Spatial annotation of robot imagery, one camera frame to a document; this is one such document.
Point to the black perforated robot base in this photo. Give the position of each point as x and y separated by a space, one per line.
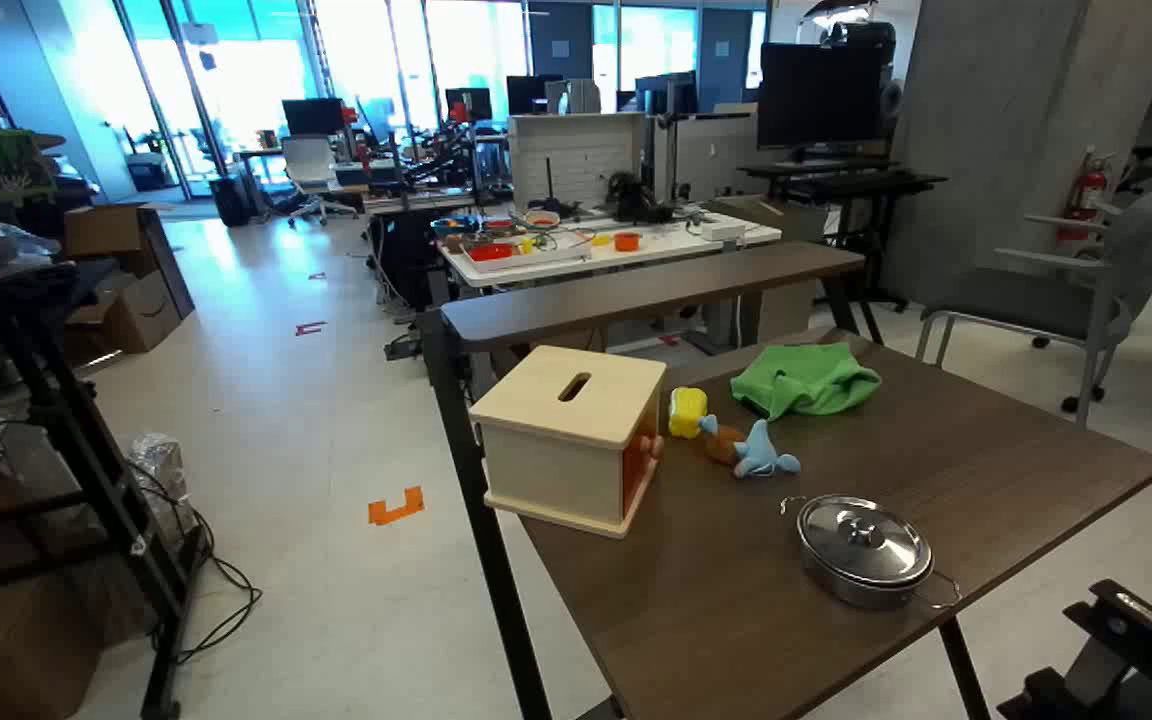
1136 653

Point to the light wooden chest box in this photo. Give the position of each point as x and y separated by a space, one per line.
551 455

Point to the long dark wooden table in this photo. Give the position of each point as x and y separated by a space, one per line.
629 284

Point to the yellow toy bell pepper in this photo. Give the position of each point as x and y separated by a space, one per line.
685 409

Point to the small orange bin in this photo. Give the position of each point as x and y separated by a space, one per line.
627 241

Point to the small red bin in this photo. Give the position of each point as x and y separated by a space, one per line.
494 248

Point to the white work table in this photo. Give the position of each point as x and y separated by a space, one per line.
681 246

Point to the black machine on table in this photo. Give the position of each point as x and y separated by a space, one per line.
633 198

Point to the white partition panel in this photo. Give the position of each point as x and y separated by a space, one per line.
578 152

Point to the blue plush elephant toy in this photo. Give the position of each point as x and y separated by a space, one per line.
763 458

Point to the green cloth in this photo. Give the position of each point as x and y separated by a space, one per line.
803 381

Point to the small black monitor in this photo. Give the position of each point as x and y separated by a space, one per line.
312 119
469 104

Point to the black monitor desk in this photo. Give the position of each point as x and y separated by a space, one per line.
843 180

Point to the white office chair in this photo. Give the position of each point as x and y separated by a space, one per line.
309 164

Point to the metal bowl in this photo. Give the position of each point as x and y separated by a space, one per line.
861 534

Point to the large black monitor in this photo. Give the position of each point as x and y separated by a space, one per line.
817 92

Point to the steel pot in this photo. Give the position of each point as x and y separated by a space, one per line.
859 586

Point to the stacked cardboard boxes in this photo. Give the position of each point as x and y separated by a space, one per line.
136 301

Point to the black metal shelf rack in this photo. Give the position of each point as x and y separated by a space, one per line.
68 412

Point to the red fire extinguisher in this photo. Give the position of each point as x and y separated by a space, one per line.
1087 193

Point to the grey plastic chair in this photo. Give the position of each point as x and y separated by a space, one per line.
1111 274

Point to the brown cardboard box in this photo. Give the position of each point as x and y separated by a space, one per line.
0 653

